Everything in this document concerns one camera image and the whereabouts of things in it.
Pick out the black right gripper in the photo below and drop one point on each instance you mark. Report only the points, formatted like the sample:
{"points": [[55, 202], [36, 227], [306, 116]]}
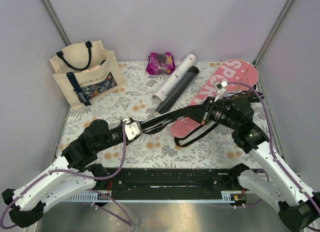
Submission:
{"points": [[214, 102]]}

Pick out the black racket cover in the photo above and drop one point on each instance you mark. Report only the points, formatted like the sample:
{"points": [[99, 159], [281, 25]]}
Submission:
{"points": [[194, 112]]}

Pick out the pink racket cover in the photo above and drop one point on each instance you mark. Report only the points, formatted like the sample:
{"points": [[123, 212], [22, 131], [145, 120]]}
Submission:
{"points": [[186, 131]]}

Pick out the black shuttlecock tube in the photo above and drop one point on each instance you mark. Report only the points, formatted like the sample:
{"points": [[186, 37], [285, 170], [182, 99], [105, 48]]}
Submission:
{"points": [[177, 90]]}

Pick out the white shuttlecock tube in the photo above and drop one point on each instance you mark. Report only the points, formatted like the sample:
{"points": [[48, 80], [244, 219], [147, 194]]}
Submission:
{"points": [[160, 94]]}

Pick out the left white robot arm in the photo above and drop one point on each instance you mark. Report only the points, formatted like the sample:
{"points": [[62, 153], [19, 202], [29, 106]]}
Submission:
{"points": [[72, 172]]}

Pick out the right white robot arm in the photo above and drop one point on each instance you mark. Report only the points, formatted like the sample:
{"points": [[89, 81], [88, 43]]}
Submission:
{"points": [[296, 203]]}

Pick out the beige canvas tote bag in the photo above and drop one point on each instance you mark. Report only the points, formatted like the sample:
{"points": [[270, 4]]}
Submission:
{"points": [[85, 72]]}

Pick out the purple snack packet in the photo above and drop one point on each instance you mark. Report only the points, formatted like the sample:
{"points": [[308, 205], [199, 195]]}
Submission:
{"points": [[160, 64]]}

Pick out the white cable duct strip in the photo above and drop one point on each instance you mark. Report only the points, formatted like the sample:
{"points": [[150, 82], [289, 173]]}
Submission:
{"points": [[93, 197]]}

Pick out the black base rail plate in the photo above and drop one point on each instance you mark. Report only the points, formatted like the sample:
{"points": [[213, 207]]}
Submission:
{"points": [[172, 184]]}

